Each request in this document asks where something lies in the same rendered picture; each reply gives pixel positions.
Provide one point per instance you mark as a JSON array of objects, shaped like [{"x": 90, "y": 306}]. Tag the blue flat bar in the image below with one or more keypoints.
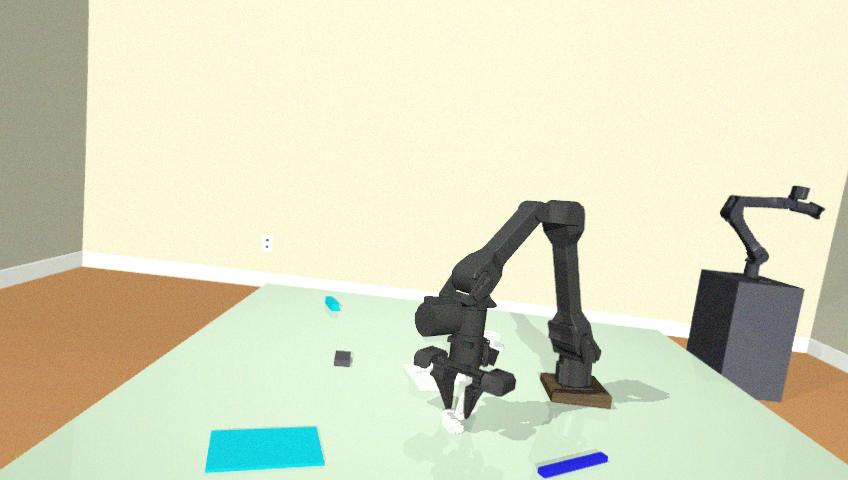
[{"x": 571, "y": 465}]

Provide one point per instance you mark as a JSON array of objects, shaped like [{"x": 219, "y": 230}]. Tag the cyan rectangular block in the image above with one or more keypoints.
[{"x": 332, "y": 303}]

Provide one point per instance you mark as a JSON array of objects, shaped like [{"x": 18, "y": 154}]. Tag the cyan flat rectangular plate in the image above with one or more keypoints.
[{"x": 259, "y": 449}]

